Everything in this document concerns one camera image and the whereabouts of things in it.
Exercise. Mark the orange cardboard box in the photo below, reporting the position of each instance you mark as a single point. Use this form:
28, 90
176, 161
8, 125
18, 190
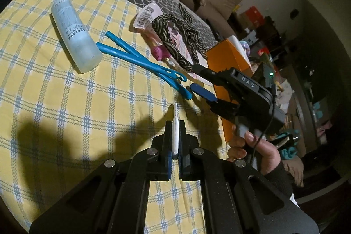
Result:
221, 57

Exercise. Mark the pale blue plastic bottle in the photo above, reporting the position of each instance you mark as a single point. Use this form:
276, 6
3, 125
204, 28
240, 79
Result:
80, 45

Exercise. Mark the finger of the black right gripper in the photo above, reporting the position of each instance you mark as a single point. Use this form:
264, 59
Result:
216, 103
216, 78

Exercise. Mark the white tissue box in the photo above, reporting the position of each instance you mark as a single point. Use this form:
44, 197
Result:
241, 46

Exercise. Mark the white plastic comb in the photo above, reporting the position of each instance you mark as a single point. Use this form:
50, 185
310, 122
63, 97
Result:
175, 133

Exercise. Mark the yellow blue plaid tablecloth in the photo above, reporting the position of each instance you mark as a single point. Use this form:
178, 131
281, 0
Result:
58, 125

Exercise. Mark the person right hand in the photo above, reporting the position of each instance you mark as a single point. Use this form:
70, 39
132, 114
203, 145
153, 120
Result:
270, 157

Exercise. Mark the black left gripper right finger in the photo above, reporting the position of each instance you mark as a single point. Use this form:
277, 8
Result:
236, 198

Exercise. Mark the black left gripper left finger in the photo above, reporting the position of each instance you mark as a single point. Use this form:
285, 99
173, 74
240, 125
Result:
114, 197

